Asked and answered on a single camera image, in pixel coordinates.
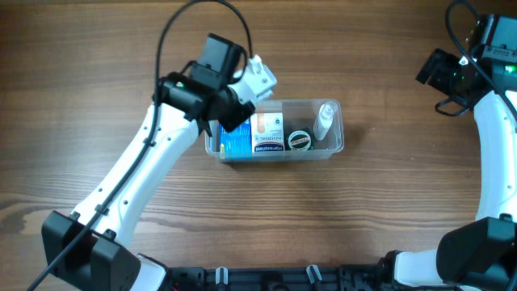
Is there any white spray bottle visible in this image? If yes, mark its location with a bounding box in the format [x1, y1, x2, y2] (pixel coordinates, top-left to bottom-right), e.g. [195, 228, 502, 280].
[313, 101, 338, 141]

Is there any blue medicine box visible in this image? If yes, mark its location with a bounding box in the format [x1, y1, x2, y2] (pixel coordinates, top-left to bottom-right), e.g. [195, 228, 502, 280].
[219, 120, 252, 154]

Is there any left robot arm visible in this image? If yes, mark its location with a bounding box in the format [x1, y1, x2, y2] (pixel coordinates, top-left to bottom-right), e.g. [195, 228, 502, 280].
[41, 34, 276, 290]

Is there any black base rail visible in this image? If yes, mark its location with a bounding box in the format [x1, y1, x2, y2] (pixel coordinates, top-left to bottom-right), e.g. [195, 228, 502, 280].
[164, 264, 401, 291]

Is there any clear plastic container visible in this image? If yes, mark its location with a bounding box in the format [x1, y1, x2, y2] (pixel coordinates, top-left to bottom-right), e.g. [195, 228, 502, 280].
[205, 99, 344, 162]

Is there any white Hansaplast box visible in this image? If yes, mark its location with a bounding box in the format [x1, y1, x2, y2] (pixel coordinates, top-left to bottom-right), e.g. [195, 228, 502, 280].
[250, 112, 285, 153]

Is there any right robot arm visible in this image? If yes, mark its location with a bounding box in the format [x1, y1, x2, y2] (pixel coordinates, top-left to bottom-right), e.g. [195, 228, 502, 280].
[384, 14, 516, 290]

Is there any green Zam-Buk box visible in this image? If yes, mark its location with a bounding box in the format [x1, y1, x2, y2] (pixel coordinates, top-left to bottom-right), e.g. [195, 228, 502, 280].
[284, 127, 314, 151]

